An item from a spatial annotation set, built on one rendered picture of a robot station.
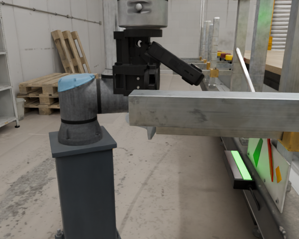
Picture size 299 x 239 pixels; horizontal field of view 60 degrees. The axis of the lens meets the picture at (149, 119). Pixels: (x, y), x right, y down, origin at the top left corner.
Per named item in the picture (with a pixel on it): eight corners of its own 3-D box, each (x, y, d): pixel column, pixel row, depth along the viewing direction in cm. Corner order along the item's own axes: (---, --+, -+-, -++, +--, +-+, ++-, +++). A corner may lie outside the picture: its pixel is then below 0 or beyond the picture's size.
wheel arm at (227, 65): (173, 68, 194) (173, 62, 193) (173, 68, 198) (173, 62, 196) (233, 69, 190) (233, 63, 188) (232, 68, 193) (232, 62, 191)
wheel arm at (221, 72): (172, 76, 171) (172, 69, 170) (172, 75, 174) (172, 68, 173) (240, 77, 166) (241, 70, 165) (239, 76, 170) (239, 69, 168)
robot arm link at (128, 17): (169, 5, 50) (166, -3, 40) (168, 32, 51) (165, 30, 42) (123, 5, 51) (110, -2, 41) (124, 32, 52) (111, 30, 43)
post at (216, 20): (209, 92, 176) (214, 16, 162) (208, 91, 179) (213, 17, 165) (214, 92, 175) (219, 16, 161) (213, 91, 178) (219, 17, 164)
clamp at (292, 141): (288, 151, 46) (292, 124, 44) (264, 127, 58) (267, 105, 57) (322, 153, 45) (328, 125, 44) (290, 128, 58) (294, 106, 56)
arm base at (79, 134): (60, 148, 102) (57, 124, 99) (56, 133, 118) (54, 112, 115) (107, 142, 109) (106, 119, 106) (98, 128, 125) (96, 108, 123)
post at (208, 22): (203, 79, 223) (206, 20, 209) (202, 79, 226) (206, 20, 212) (207, 79, 222) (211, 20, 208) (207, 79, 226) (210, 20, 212)
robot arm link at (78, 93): (62, 112, 116) (58, 72, 111) (101, 110, 120) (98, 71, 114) (58, 122, 102) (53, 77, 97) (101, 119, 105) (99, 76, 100)
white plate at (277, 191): (278, 213, 48) (287, 164, 45) (245, 154, 73) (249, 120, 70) (282, 213, 48) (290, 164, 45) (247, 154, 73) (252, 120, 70)
